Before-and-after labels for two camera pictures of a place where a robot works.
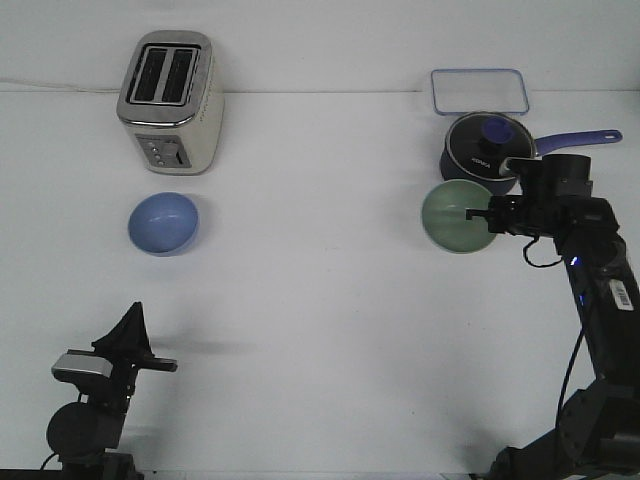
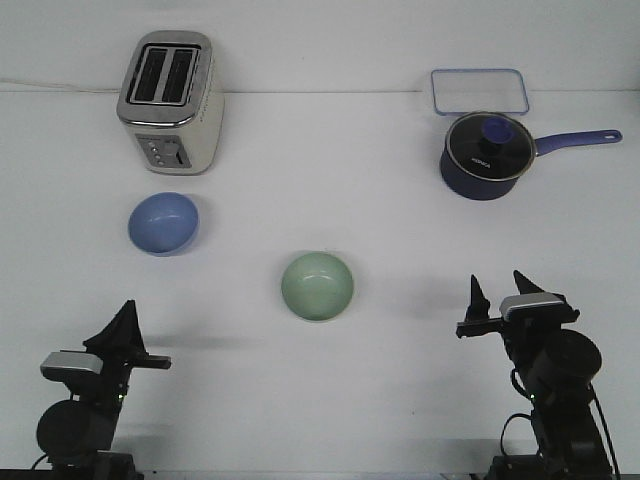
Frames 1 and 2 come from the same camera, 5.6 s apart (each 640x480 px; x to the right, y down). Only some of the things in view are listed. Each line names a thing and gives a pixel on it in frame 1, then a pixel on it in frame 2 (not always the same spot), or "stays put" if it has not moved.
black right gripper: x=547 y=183 → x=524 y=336
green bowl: x=444 y=220 → x=317 y=286
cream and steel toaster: x=172 y=99 stays put
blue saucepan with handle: x=475 y=145 stays put
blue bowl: x=163 y=224 stays put
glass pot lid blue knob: x=478 y=143 stays put
